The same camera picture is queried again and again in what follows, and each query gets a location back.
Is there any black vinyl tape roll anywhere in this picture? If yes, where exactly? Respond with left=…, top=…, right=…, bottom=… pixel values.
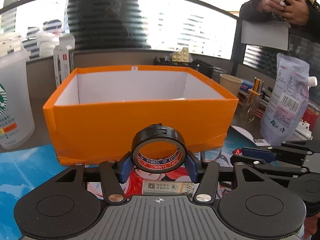
left=131, top=124, right=187, bottom=173

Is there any bystander hand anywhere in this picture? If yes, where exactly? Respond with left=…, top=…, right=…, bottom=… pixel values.
left=257, top=0, right=309, bottom=26

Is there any white QR paper card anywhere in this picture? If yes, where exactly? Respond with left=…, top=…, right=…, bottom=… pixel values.
left=232, top=125, right=270, bottom=147

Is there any red small packet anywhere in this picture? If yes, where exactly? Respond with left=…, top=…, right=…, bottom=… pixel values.
left=232, top=148, right=242, bottom=155

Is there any gold clear pen holder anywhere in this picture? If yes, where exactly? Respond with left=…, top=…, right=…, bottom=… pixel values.
left=242, top=77, right=264, bottom=122

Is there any orange cardboard box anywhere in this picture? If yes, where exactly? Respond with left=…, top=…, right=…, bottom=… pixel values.
left=43, top=66, right=238, bottom=165

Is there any white purple refill pouch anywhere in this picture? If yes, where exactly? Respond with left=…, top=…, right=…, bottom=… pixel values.
left=260, top=53, right=318, bottom=145

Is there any beige paper cup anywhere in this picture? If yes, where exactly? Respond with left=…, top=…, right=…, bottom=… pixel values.
left=220, top=74, right=242, bottom=96

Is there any black mesh organizer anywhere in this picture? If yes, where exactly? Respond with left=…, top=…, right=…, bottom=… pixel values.
left=153, top=56, right=214, bottom=78

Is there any yellow toy brick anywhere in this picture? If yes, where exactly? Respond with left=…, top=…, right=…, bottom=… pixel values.
left=170, top=47, right=189, bottom=63

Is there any Starbucks plastic cup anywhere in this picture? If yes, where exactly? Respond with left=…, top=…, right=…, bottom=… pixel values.
left=1, top=32, right=35, bottom=150

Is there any grey partition panel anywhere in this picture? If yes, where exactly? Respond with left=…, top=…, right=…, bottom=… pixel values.
left=241, top=21, right=290, bottom=51

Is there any white pen box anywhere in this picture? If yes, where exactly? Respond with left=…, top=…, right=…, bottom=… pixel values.
left=53, top=34, right=75, bottom=87

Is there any person in black coat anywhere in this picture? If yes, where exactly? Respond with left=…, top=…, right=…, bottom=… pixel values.
left=66, top=0, right=151, bottom=50

